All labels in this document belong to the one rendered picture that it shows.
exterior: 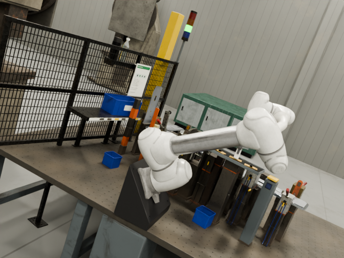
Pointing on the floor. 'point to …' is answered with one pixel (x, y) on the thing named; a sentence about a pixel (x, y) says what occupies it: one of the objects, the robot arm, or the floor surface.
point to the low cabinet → (210, 115)
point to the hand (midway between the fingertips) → (237, 153)
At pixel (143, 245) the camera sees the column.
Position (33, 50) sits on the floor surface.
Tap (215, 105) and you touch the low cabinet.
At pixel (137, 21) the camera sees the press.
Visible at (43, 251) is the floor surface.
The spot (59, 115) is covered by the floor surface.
